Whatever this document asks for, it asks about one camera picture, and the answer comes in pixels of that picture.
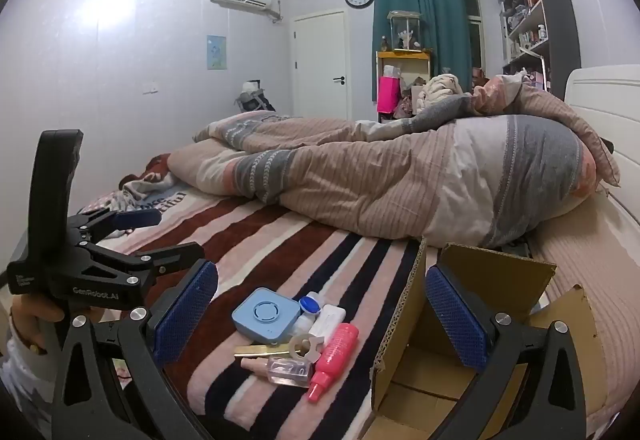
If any beige wooden gear piece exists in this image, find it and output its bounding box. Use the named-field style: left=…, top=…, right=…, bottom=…
left=289, top=334, right=326, bottom=363

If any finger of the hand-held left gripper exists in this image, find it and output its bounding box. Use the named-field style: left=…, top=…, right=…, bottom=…
left=66, top=208, right=164, bottom=243
left=81, top=242, right=206, bottom=281

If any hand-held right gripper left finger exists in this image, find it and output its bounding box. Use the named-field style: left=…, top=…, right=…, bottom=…
left=47, top=259, right=221, bottom=440

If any white rectangular case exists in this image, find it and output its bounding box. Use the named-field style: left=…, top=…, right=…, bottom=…
left=307, top=304, right=346, bottom=338

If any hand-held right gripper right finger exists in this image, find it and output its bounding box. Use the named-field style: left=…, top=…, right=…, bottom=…
left=424, top=265, right=588, bottom=440

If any white headboard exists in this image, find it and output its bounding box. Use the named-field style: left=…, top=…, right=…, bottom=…
left=564, top=64, right=640, bottom=201

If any clear glass perfume bottle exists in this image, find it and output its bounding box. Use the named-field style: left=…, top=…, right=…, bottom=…
left=267, top=355, right=313, bottom=388

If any teal curtain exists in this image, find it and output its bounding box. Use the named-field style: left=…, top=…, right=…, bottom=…
left=371, top=0, right=473, bottom=103

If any person's left forearm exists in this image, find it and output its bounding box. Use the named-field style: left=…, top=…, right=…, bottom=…
left=0, top=330, right=57, bottom=421

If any pink bed sheet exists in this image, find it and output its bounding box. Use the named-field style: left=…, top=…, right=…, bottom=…
left=537, top=197, right=640, bottom=426

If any cream knitted cloth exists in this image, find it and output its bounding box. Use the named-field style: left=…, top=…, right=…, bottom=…
left=419, top=74, right=463, bottom=113

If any white door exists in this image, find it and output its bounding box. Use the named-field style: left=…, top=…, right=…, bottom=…
left=292, top=10, right=351, bottom=121

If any wall poster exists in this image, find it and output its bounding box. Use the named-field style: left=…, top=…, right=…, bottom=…
left=206, top=35, right=227, bottom=70

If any person's left hand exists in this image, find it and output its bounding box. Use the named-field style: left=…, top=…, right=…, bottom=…
left=7, top=294, right=66, bottom=356

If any cardboard box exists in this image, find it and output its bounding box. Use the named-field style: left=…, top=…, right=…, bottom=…
left=362, top=235, right=601, bottom=440

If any pink grey striped duvet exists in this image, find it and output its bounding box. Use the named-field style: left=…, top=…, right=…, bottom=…
left=167, top=74, right=621, bottom=248

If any tall bookshelf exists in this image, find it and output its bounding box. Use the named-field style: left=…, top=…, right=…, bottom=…
left=497, top=0, right=581, bottom=100

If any yellow shelf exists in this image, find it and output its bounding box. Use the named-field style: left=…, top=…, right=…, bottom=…
left=376, top=50, right=433, bottom=121

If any pink spray bottle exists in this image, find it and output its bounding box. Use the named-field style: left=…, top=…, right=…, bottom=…
left=306, top=323, right=360, bottom=405

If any glass display case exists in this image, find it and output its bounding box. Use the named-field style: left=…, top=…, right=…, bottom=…
left=387, top=10, right=422, bottom=53

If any striped fleece blanket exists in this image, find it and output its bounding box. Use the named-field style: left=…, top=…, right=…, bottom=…
left=75, top=170, right=426, bottom=440

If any pink bag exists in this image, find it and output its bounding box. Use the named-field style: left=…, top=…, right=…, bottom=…
left=378, top=76, right=402, bottom=115

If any blue square device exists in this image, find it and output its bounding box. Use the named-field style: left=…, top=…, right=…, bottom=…
left=231, top=287, right=302, bottom=343

